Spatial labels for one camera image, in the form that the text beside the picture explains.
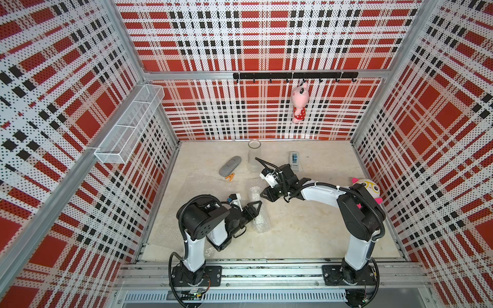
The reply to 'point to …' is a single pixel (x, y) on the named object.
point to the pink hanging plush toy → (299, 97)
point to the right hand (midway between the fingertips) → (265, 193)
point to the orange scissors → (230, 177)
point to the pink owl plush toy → (372, 188)
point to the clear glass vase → (254, 151)
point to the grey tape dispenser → (294, 160)
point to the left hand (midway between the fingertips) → (262, 204)
